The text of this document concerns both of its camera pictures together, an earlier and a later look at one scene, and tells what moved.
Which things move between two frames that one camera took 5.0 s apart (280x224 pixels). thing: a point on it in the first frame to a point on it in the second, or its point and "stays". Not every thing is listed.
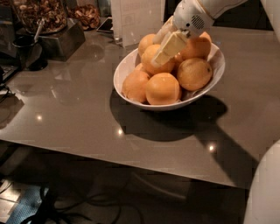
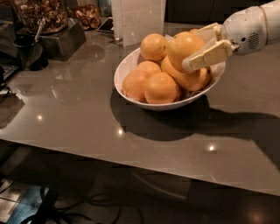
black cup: (29, 52) stays
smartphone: (106, 25) stays
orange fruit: (193, 73) stays
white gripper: (191, 19) to (245, 31)
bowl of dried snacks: (87, 16) stays
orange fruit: (134, 86) stays
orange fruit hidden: (176, 61) to (149, 67)
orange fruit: (162, 89) stays
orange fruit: (148, 57) to (183, 45)
